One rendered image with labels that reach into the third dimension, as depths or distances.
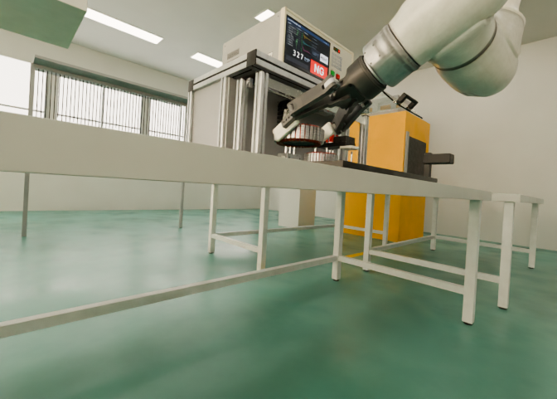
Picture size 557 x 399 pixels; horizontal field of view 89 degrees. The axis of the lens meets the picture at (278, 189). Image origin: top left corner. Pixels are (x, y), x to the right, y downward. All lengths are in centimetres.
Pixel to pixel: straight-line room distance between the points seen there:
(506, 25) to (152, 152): 57
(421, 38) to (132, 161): 43
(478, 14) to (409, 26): 9
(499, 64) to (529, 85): 576
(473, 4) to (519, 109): 580
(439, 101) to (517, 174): 189
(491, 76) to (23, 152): 66
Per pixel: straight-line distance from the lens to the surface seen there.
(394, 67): 54
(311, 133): 61
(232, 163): 40
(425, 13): 52
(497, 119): 631
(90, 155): 34
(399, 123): 474
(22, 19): 129
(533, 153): 615
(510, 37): 65
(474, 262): 195
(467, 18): 53
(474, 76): 63
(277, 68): 101
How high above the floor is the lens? 70
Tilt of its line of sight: level
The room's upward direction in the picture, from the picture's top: 3 degrees clockwise
